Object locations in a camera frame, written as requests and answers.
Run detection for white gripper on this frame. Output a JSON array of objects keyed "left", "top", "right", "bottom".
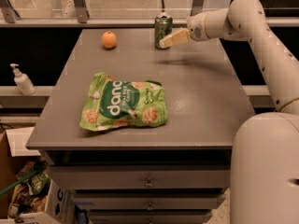
[{"left": 159, "top": 12, "right": 208, "bottom": 48}]

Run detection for green soda can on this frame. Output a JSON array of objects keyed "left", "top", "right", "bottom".
[{"left": 154, "top": 12, "right": 173, "bottom": 49}]

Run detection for grey drawer cabinet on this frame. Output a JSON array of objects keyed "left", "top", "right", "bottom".
[{"left": 28, "top": 29, "right": 253, "bottom": 224}]

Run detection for cardboard box with trash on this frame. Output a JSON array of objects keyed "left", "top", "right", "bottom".
[{"left": 0, "top": 127, "right": 75, "bottom": 224}]

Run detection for orange fruit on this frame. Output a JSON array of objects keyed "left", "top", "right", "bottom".
[{"left": 102, "top": 31, "right": 117, "bottom": 49}]

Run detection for green stick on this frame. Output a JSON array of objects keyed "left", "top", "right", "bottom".
[{"left": 0, "top": 169, "right": 42, "bottom": 197}]

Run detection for white pump dispenser bottle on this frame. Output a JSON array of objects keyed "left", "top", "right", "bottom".
[{"left": 10, "top": 63, "right": 36, "bottom": 95}]

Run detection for green rice chips bag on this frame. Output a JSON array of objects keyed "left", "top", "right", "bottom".
[{"left": 79, "top": 73, "right": 168, "bottom": 132}]

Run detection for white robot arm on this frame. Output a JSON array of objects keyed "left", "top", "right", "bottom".
[{"left": 159, "top": 0, "right": 299, "bottom": 224}]

